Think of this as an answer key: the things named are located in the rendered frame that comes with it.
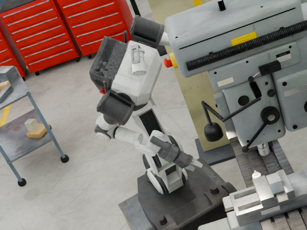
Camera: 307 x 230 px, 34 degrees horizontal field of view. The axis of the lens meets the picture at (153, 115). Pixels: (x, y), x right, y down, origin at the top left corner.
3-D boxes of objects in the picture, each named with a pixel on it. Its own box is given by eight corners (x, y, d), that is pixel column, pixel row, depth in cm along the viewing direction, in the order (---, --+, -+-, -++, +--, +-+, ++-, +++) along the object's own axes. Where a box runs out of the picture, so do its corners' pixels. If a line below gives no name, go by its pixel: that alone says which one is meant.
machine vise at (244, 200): (240, 227, 222) (233, 209, 217) (232, 204, 235) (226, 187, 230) (317, 202, 219) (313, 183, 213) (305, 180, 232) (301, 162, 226)
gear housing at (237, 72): (215, 94, 189) (207, 71, 184) (204, 66, 210) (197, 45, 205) (302, 64, 185) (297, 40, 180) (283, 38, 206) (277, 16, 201)
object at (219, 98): (228, 139, 212) (214, 98, 202) (226, 134, 216) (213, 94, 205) (237, 136, 212) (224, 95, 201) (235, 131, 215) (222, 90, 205)
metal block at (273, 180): (272, 194, 220) (269, 184, 217) (268, 185, 225) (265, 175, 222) (284, 190, 220) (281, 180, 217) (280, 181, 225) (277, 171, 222)
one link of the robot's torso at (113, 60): (88, 105, 264) (82, 81, 230) (112, 49, 273) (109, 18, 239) (142, 124, 262) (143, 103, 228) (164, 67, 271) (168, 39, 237)
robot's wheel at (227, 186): (225, 202, 318) (216, 180, 308) (232, 199, 319) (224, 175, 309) (242, 221, 301) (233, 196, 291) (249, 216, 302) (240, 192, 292)
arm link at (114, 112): (95, 116, 241) (102, 108, 228) (103, 100, 244) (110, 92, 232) (116, 128, 243) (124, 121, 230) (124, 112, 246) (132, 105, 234)
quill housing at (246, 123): (243, 153, 206) (223, 89, 190) (233, 126, 224) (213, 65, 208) (289, 138, 204) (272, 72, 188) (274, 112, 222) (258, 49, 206)
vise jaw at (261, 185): (262, 207, 218) (260, 201, 216) (253, 185, 230) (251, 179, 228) (276, 203, 217) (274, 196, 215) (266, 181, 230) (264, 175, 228)
